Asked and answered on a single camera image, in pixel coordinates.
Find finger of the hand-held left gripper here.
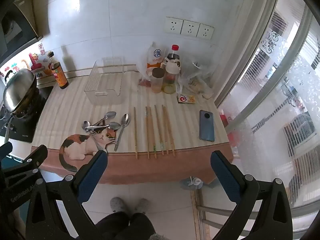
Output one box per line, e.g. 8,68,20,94
2,144,48,178
0,141,13,161

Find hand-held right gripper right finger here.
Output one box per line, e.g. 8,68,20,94
210,150,293,240

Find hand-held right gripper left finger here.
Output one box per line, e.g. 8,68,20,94
25,149,108,240

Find large metal spoon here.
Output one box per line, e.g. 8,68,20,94
114,113,130,152

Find set of wooden chopsticks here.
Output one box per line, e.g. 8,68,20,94
133,104,176,160

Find clear plastic container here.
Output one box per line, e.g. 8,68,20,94
84,56,127,105

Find calico cat shaped mat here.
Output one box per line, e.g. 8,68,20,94
59,124,117,172

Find black gas stove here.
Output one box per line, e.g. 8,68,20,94
0,86,54,143

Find tied white plastic bag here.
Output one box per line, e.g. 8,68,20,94
180,176,203,190

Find grey slipper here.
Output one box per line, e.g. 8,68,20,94
134,198,150,214
110,197,128,213

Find blue smartphone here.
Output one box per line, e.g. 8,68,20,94
199,109,215,142

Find steel wok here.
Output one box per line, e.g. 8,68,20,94
2,68,38,113

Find striped table cover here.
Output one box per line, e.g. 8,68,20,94
30,66,234,185

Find person's dark trouser legs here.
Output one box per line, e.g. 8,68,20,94
94,211,157,240

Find small printed card box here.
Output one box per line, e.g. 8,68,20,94
177,94,196,104

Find dark soy sauce bottle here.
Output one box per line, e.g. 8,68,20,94
47,51,69,90

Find clear plastic bags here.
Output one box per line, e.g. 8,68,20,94
177,55,215,100

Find white lidded oil bottle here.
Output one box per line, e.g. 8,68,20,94
162,57,181,94

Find brown lidded clear jar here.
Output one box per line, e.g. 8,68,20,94
151,67,164,94

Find white vinegar bottle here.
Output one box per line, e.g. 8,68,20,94
136,42,167,82

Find range hood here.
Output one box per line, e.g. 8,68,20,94
0,0,44,60

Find white patterned window sticker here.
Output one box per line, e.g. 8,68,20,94
260,29,285,54

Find wooden frame stool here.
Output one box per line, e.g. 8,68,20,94
190,189,258,240

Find colourful wall stickers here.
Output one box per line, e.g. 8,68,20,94
0,44,54,79

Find window frame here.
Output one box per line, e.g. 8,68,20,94
215,0,320,240

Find white wall socket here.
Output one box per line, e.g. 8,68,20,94
180,20,200,37
196,23,215,40
164,17,184,35

